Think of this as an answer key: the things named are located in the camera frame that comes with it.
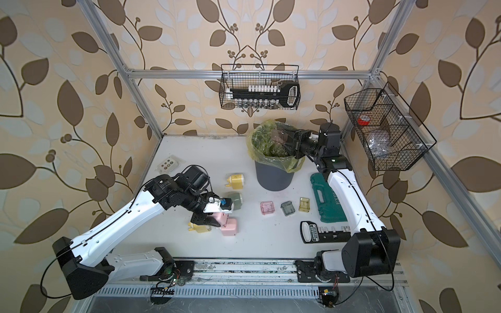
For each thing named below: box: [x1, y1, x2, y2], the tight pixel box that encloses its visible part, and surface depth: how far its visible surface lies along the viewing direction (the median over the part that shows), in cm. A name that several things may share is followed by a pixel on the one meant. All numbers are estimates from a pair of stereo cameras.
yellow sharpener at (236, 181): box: [225, 174, 245, 190], surface depth 95 cm
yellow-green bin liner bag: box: [246, 119, 306, 173], surface depth 84 cm
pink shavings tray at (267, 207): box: [260, 200, 276, 216], surface depth 93 cm
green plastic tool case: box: [309, 172, 348, 224], surface depth 88 cm
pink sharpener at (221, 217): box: [212, 211, 229, 227], surface depth 65 cm
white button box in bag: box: [154, 154, 186, 175], surface depth 107 cm
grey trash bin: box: [254, 160, 295, 192], surface depth 100 cm
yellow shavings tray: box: [298, 196, 310, 213], surface depth 93 cm
